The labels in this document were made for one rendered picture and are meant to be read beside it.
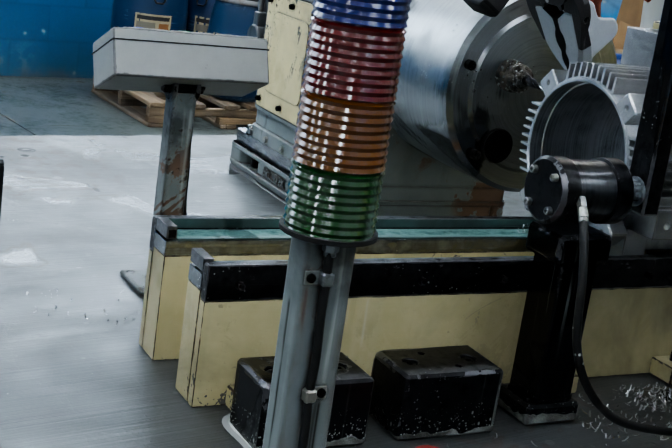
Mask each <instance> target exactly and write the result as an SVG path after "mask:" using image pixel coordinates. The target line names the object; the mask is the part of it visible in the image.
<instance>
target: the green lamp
mask: <svg viewBox="0 0 672 448"><path fill-rule="evenodd" d="M291 162H292V165H291V166H290V171H291V172H290V174H289V179H290V180H289V182H288V190H287V192H286V193H287V197H286V199H285V201H286V205H285V207H284V209H285V213H284V214H283V217H284V224H285V226H287V227H288V228H289V229H291V230H293V231H295V232H298V233H300V234H303V235H307V236H310V237H314V238H319V239H325V240H332V241H344V242H353V241H363V240H368V239H370V238H372V237H373V236H374V232H375V231H376V223H377V216H378V214H379V212H378V208H379V207H380V203H379V200H380V199H381V194H380V193H381V191H382V184H383V182H384V180H383V176H384V175H385V172H384V171H383V172H381V173H379V174H375V175H366V176H358V175H344V174H336V173H330V172H325V171H321V170H317V169H313V168H310V167H307V166H304V165H302V164H300V163H298V162H297V161H296V160H295V159H293V158H291Z"/></svg>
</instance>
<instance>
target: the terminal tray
mask: <svg viewBox="0 0 672 448"><path fill-rule="evenodd" d="M657 34H658V29H650V28H640V27H630V26H628V27H627V32H626V37H625V42H624V47H623V52H622V57H621V62H620V63H621V65H634V66H646V67H649V68H651V63H652V58H653V53H654V48H655V43H656V38H657Z"/></svg>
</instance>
